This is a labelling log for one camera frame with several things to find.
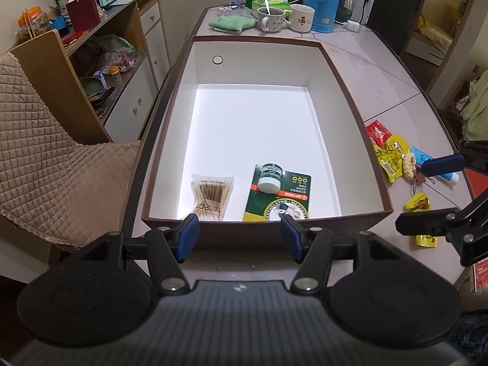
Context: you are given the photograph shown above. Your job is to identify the brown storage box white inside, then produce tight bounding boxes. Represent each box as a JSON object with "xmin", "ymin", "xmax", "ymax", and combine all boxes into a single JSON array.
[{"xmin": 142, "ymin": 36, "xmax": 393, "ymax": 235}]

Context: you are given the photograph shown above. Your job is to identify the quilted beige chair cover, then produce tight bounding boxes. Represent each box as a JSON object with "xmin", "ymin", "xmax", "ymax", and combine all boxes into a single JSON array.
[{"xmin": 1, "ymin": 53, "xmax": 142, "ymax": 248}]

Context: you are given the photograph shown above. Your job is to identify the green tissue box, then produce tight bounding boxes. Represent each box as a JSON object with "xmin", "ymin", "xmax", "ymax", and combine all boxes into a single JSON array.
[{"xmin": 245, "ymin": 0, "xmax": 291, "ymax": 17}]

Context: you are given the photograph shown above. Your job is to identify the red cardboard box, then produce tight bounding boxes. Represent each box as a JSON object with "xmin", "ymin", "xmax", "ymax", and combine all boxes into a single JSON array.
[{"xmin": 465, "ymin": 169, "xmax": 487, "ymax": 294}]

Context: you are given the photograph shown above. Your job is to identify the white mug with red print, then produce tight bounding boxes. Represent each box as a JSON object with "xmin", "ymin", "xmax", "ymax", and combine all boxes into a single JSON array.
[{"xmin": 285, "ymin": 3, "xmax": 315, "ymax": 33}]

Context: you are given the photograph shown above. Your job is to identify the green card with jar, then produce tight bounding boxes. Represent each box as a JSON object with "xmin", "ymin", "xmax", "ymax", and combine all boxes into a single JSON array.
[{"xmin": 243, "ymin": 163, "xmax": 312, "ymax": 222}]

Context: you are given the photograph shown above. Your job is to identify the beige ring cracker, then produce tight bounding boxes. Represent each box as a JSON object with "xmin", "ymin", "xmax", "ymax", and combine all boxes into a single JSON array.
[{"xmin": 402, "ymin": 152, "xmax": 417, "ymax": 181}]

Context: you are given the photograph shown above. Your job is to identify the orange lid glass jar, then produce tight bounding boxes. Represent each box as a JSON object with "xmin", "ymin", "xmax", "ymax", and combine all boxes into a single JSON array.
[{"xmin": 16, "ymin": 6, "xmax": 50, "ymax": 44}]

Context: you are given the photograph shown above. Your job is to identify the dark red box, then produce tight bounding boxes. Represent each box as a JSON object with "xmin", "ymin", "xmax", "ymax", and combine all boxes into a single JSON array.
[{"xmin": 65, "ymin": 0, "xmax": 101, "ymax": 32}]

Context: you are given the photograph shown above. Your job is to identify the cotton swab bag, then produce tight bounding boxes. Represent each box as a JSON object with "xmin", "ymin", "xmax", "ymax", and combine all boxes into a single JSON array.
[{"xmin": 190, "ymin": 174, "xmax": 233, "ymax": 221}]

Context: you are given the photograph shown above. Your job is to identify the large yellow snack bag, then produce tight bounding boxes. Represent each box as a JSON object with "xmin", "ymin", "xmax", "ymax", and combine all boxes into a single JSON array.
[{"xmin": 373, "ymin": 134, "xmax": 412, "ymax": 183}]

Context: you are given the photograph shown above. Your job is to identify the green folded cloth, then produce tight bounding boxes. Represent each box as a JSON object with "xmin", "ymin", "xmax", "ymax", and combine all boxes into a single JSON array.
[{"xmin": 208, "ymin": 15, "xmax": 257, "ymax": 34}]

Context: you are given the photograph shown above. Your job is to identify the blue hand cream tube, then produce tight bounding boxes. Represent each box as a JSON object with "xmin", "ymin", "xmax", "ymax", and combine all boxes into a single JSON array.
[{"xmin": 410, "ymin": 146, "xmax": 465, "ymax": 186}]

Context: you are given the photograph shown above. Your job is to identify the wooden shelf cabinet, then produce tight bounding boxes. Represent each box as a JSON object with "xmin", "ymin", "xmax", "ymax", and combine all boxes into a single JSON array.
[{"xmin": 12, "ymin": 0, "xmax": 170, "ymax": 144}]

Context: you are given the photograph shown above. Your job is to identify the red snack packet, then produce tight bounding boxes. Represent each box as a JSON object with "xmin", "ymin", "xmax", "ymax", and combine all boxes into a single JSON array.
[{"xmin": 366, "ymin": 120, "xmax": 392, "ymax": 148}]

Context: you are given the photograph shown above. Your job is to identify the white power adapter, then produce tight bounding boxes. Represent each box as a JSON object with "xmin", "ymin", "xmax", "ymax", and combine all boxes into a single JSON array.
[{"xmin": 343, "ymin": 20, "xmax": 361, "ymax": 33}]

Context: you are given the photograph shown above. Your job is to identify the dark green electric kettle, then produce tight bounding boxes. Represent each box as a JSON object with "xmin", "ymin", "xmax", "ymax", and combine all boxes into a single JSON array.
[{"xmin": 335, "ymin": 0, "xmax": 355, "ymax": 23}]

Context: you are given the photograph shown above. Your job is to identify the black refrigerator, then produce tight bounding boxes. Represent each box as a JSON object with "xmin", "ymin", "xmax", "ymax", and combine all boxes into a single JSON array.
[{"xmin": 366, "ymin": 0, "xmax": 423, "ymax": 55}]

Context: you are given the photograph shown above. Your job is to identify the patterned mug with spoon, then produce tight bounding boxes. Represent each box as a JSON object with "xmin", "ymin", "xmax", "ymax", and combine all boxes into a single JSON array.
[{"xmin": 257, "ymin": 7, "xmax": 291, "ymax": 33}]

